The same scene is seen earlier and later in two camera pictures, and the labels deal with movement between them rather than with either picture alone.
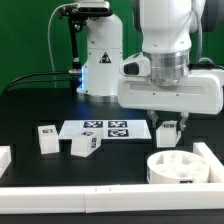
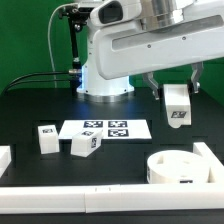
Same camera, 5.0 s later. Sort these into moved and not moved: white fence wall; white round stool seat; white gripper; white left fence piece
Moved: white gripper
Not moved: white fence wall; white round stool seat; white left fence piece
